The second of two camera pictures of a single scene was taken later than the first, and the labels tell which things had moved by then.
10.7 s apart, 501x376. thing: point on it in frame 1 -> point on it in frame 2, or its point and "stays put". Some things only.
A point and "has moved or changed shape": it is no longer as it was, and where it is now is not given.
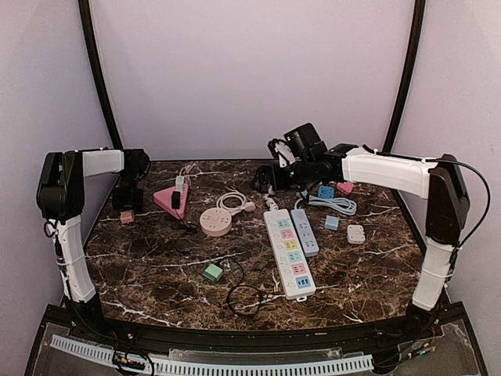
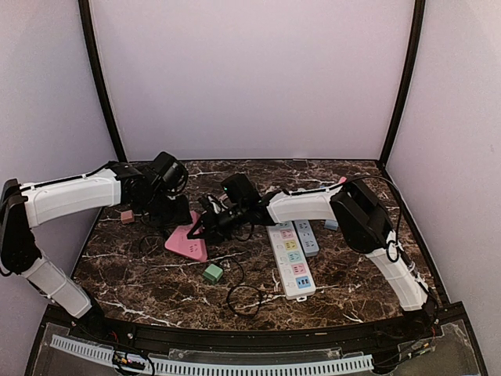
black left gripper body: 127,197 -> 163,213
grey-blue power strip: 305,234 stays put
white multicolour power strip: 292,265 stays put
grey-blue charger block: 332,222 stays put
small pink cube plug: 127,216 stays put
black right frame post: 414,54 stays put
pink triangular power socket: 163,199 has moved or changed shape
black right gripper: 263,171 -> 211,225
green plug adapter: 213,272 stays put
